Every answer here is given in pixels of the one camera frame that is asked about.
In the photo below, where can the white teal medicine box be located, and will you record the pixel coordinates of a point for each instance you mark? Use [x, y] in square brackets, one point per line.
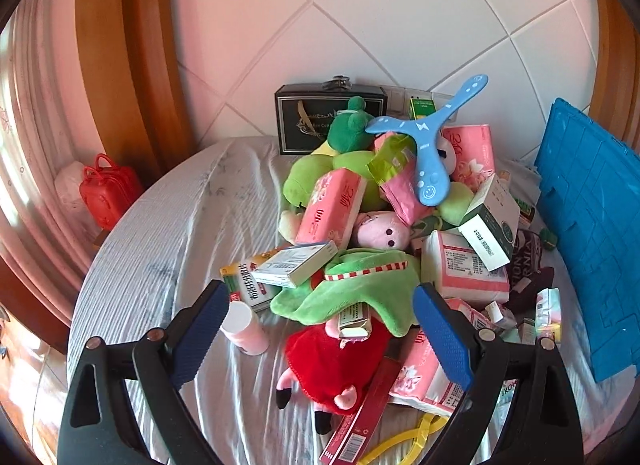
[295, 265]

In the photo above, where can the blue three-blade boomerang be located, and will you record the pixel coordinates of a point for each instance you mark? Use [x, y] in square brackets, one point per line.
[415, 135]

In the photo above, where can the pink curtain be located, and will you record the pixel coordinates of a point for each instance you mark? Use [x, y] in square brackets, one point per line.
[40, 95]

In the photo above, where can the small green box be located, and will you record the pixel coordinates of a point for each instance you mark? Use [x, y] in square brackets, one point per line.
[421, 109]

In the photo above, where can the green white medicine box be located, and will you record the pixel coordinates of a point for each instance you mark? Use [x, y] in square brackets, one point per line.
[492, 225]

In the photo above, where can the red toy suitcase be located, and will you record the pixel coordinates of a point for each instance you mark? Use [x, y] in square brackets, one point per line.
[110, 195]

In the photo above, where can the white plush face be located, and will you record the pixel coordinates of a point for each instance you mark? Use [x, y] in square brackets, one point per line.
[447, 157]

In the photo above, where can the small beige box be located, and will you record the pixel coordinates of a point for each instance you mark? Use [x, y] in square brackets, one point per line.
[355, 320]

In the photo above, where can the pink green foil packet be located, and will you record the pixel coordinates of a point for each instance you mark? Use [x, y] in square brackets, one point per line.
[395, 180]

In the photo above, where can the small pink tissue pack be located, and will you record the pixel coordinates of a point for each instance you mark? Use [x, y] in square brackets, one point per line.
[470, 315]

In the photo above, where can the dark maroon bag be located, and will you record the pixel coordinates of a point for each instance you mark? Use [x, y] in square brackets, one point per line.
[527, 255]

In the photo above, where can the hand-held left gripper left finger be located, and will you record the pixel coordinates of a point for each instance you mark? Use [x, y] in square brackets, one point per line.
[200, 335]

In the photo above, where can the long red box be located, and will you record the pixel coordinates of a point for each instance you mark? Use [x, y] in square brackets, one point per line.
[360, 420]

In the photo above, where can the white wall socket panel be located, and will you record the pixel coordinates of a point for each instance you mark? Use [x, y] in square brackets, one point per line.
[395, 97]

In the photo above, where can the pink white tissue pack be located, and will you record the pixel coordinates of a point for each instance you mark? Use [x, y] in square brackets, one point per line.
[460, 270]

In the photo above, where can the black metal clip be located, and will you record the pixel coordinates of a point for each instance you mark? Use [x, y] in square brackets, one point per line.
[337, 83]

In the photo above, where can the green frog plush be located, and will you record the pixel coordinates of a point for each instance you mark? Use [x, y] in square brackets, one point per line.
[345, 130]

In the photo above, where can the blue plastic crate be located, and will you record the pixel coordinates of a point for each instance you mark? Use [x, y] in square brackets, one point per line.
[590, 225]

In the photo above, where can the white pink bottle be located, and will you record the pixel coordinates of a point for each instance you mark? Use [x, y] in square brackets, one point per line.
[245, 330]

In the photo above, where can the wooden door frame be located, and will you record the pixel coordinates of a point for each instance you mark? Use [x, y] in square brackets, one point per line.
[612, 70]
[125, 45]

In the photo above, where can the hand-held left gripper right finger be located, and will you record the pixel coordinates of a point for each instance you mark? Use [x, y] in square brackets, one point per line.
[442, 340]

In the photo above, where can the black gift box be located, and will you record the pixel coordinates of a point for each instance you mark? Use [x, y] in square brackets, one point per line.
[300, 120]

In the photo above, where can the yellow plastic tongs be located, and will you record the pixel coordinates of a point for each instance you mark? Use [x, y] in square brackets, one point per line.
[415, 432]

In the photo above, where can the green plush cloth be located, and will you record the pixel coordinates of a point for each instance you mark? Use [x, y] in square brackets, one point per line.
[320, 300]

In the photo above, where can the white plastic bag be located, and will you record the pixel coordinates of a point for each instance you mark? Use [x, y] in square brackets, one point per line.
[67, 185]

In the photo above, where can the pink pig plush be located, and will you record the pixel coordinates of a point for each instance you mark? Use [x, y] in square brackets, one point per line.
[380, 232]

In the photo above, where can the small green toy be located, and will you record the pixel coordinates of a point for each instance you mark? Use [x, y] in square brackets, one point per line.
[548, 239]

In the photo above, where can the red dress pig plush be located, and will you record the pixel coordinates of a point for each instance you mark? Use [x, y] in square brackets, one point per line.
[325, 365]

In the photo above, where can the pink floral tissue pack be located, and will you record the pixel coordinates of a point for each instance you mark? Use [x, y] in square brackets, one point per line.
[415, 375]
[472, 155]

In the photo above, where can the red yellow medicine box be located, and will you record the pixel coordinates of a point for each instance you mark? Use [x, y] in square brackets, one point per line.
[245, 280]

